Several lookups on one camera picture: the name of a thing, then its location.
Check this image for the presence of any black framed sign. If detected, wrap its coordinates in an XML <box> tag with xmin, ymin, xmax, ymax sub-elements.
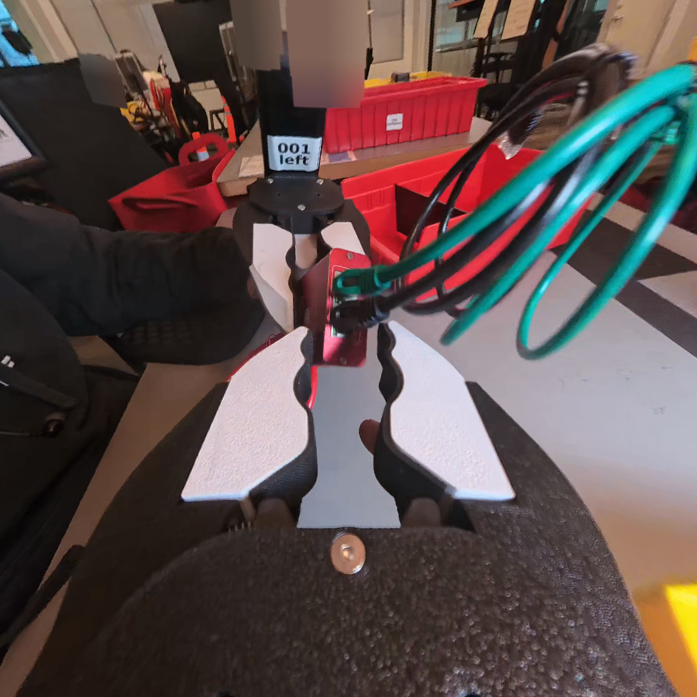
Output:
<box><xmin>0</xmin><ymin>101</ymin><xmax>52</xmax><ymax>183</ymax></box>

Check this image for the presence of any black display screen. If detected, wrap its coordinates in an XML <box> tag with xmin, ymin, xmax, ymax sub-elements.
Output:
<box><xmin>154</xmin><ymin>0</ymin><xmax>257</xmax><ymax>83</ymax></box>

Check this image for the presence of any yellow plastic bin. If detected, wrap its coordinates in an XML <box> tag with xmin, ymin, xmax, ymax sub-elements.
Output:
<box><xmin>634</xmin><ymin>582</ymin><xmax>697</xmax><ymax>697</ymax></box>

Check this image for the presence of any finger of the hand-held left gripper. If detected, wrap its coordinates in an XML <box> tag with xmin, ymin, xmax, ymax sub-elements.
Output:
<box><xmin>318</xmin><ymin>220</ymin><xmax>368</xmax><ymax>258</ymax></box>
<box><xmin>249</xmin><ymin>222</ymin><xmax>306</xmax><ymax>334</ymax></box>

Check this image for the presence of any black ethernet cable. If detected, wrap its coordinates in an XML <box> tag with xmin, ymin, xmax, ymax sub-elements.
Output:
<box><xmin>331</xmin><ymin>44</ymin><xmax>638</xmax><ymax>330</ymax></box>

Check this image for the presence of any red plastic bin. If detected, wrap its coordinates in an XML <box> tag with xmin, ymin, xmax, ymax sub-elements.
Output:
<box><xmin>340</xmin><ymin>144</ymin><xmax>591</xmax><ymax>286</ymax></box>

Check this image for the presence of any green ethernet cable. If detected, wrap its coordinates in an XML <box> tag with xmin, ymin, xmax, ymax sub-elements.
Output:
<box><xmin>333</xmin><ymin>62</ymin><xmax>697</xmax><ymax>361</ymax></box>

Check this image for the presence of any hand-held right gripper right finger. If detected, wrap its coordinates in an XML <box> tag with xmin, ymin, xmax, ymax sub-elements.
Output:
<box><xmin>373</xmin><ymin>320</ymin><xmax>516</xmax><ymax>505</ymax></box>

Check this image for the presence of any orange traffic cone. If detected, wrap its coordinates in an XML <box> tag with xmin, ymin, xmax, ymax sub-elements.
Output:
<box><xmin>219</xmin><ymin>94</ymin><xmax>239</xmax><ymax>143</ymax></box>

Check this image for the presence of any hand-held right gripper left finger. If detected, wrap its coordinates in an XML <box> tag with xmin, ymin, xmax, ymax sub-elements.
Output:
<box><xmin>181</xmin><ymin>327</ymin><xmax>319</xmax><ymax>523</ymax></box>

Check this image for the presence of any black bin divider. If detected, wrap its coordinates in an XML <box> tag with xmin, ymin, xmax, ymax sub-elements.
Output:
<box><xmin>394</xmin><ymin>183</ymin><xmax>470</xmax><ymax>243</ymax></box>

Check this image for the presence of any red ethernet splitter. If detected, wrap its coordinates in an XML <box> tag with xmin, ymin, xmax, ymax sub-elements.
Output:
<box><xmin>298</xmin><ymin>248</ymin><xmax>374</xmax><ymax>368</ymax></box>

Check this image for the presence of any red ribbed crate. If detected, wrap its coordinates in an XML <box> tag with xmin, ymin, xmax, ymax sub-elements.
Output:
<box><xmin>324</xmin><ymin>75</ymin><xmax>488</xmax><ymax>154</ymax></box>

